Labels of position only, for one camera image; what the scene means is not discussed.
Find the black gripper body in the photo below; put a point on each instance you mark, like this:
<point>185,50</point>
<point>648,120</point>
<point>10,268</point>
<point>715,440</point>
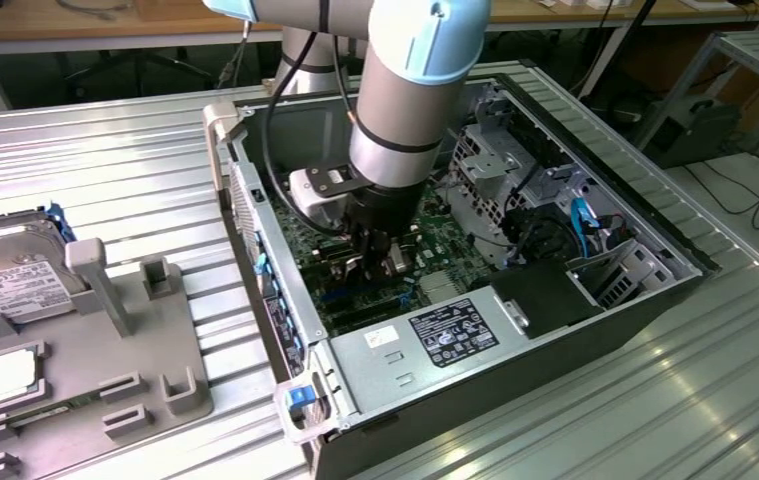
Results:
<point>385,210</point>

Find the graphics card with fan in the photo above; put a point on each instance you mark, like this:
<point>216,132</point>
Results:
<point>397,257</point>

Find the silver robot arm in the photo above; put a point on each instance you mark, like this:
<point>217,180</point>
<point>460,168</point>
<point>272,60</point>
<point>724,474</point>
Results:
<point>405,100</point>

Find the green motherboard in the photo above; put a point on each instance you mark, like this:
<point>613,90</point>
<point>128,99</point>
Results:
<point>445,240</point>

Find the silver chipset heat sink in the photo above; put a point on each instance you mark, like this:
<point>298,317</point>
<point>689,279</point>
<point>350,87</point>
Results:
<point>439,287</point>

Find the metal disk bay cage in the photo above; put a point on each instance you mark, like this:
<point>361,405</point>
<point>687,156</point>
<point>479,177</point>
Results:
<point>485,165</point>

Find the black expansion slot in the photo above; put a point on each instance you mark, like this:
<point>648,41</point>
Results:
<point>368,310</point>

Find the black plastic air shroud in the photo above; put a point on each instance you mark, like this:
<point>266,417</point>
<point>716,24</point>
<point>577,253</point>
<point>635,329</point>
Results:
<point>545,300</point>

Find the grey power supply unit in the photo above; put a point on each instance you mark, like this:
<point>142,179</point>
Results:
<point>379,370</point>

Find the open black PC case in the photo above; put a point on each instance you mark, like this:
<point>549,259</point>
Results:
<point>552,360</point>

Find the blue case latch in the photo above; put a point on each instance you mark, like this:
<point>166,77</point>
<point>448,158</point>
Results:
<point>298,397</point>

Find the black box under desk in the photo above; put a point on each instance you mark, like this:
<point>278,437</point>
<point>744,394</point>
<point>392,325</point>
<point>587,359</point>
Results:
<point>699,130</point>

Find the grey parts rack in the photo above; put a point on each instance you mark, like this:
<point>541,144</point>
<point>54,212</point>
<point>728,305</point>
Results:
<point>85,360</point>

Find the silver hard disk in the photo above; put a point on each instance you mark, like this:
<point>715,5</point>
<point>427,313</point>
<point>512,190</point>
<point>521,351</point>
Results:
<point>12,270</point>

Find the wooden desk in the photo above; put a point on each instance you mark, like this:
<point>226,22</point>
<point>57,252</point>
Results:
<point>685,15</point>

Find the green RAM stick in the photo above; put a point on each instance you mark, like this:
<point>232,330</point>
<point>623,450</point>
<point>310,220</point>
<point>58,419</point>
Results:
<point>52,412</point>

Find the silver CPU chip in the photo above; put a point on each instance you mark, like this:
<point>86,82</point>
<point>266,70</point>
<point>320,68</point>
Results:
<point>8,375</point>

